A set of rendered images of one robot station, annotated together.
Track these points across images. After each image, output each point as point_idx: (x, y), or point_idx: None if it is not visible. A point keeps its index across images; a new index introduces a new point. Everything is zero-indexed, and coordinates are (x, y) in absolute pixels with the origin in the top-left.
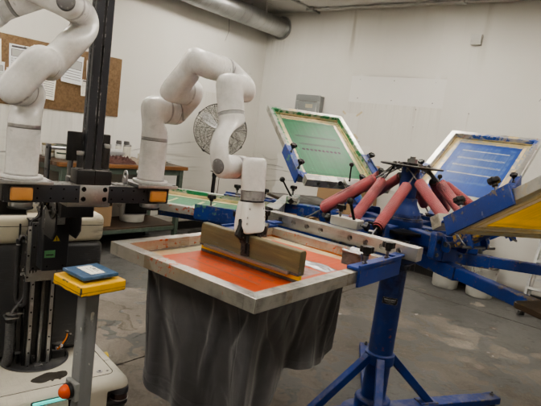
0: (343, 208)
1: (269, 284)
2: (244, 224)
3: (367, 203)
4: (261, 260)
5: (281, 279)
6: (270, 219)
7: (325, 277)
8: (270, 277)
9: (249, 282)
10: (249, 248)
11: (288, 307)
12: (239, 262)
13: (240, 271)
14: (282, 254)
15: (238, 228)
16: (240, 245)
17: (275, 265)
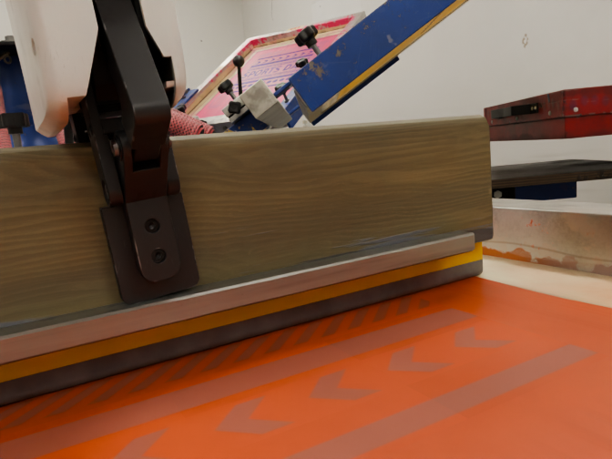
0: (25, 120)
1: (550, 324)
2: (168, 10)
3: (5, 130)
4: (292, 260)
5: (425, 298)
6: None
7: (514, 201)
8: (394, 316)
9: (560, 375)
10: (186, 223)
11: None
12: (93, 369)
13: (290, 392)
14: (407, 168)
15: (135, 52)
16: (84, 237)
17: (385, 240)
